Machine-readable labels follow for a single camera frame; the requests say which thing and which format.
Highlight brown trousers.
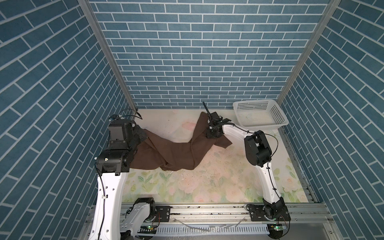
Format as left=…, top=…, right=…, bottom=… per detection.
left=130, top=112, right=232, bottom=171

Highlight white plastic laundry basket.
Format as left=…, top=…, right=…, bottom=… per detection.
left=233, top=100, right=289, bottom=131

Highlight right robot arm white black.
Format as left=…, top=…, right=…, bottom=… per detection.
left=206, top=111, right=291, bottom=221

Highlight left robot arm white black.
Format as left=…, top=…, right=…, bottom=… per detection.
left=89, top=115, right=157, bottom=240

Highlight white perforated vent strip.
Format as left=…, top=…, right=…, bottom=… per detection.
left=155, top=224, right=270, bottom=237

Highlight black cable loop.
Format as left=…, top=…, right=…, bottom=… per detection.
left=201, top=101, right=214, bottom=127

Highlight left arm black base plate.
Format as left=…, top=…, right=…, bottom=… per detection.
left=155, top=206, right=171, bottom=223

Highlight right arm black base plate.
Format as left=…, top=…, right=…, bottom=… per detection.
left=246, top=204, right=291, bottom=222

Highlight aluminium mounting rail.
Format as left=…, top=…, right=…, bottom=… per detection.
left=143, top=203, right=335, bottom=227

